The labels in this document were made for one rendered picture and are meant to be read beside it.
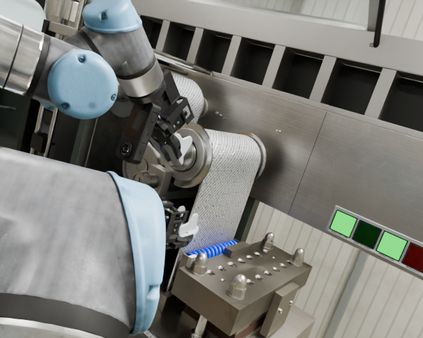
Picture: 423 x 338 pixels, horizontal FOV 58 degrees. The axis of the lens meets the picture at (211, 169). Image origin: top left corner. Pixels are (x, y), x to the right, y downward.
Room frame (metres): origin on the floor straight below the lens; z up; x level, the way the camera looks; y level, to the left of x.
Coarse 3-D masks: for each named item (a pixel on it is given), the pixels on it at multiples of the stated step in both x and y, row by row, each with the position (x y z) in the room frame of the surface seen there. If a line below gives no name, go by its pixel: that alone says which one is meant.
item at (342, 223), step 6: (336, 216) 0.95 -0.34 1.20; (342, 216) 0.94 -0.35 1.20; (348, 216) 0.93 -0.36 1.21; (336, 222) 0.94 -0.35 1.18; (342, 222) 0.94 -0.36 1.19; (348, 222) 0.93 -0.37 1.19; (354, 222) 0.92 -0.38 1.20; (330, 228) 0.95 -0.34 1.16; (336, 228) 0.94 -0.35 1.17; (342, 228) 0.93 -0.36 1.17; (348, 228) 0.93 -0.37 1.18; (348, 234) 0.92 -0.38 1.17
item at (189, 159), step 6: (192, 144) 0.80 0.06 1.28; (192, 150) 0.79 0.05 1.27; (186, 156) 0.80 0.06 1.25; (192, 156) 0.79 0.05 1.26; (168, 162) 0.82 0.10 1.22; (186, 162) 0.80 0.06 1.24; (192, 162) 0.79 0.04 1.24; (174, 168) 0.81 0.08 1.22; (180, 168) 0.80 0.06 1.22; (186, 168) 0.80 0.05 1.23
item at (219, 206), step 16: (208, 192) 0.83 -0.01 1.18; (224, 192) 0.89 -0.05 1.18; (240, 192) 0.95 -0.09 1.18; (208, 208) 0.85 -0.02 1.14; (224, 208) 0.91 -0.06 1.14; (240, 208) 0.98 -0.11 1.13; (208, 224) 0.87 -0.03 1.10; (224, 224) 0.93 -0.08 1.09; (192, 240) 0.83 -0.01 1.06; (208, 240) 0.89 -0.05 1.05; (224, 240) 0.96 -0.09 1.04
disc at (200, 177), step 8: (192, 128) 0.83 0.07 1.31; (200, 128) 0.82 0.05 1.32; (200, 136) 0.81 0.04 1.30; (208, 136) 0.80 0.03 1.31; (208, 144) 0.80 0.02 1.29; (208, 152) 0.79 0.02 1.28; (160, 160) 0.86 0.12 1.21; (208, 160) 0.79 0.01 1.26; (208, 168) 0.79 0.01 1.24; (200, 176) 0.80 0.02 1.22; (176, 184) 0.83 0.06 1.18; (184, 184) 0.81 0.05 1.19; (192, 184) 0.80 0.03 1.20
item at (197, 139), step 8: (184, 128) 0.83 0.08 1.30; (184, 136) 0.83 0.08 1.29; (192, 136) 0.81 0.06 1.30; (200, 144) 0.80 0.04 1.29; (200, 152) 0.80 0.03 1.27; (200, 160) 0.79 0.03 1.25; (168, 168) 0.84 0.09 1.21; (192, 168) 0.80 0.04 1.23; (200, 168) 0.79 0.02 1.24; (176, 176) 0.82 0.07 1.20; (184, 176) 0.81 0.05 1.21; (192, 176) 0.80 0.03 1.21
